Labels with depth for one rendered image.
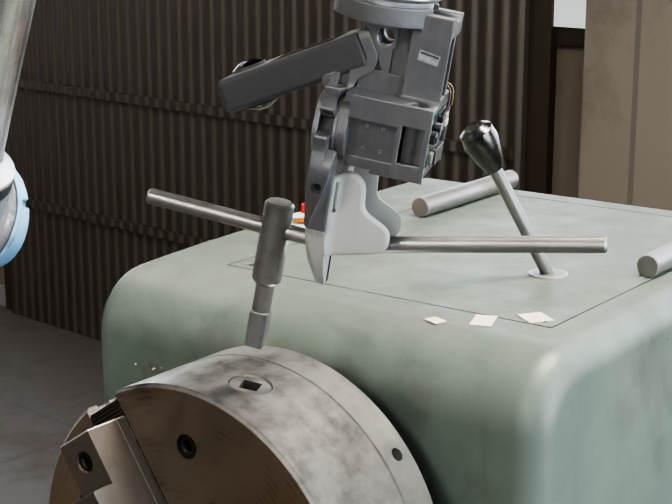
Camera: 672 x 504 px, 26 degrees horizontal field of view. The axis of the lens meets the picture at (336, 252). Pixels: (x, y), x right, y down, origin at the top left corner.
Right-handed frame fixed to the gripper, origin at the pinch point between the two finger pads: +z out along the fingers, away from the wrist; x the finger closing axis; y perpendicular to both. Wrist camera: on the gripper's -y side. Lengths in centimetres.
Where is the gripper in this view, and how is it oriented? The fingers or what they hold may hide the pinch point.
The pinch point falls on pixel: (315, 262)
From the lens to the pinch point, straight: 106.1
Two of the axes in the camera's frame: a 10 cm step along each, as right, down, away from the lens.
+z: -1.5, 9.3, 3.5
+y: 9.5, 2.3, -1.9
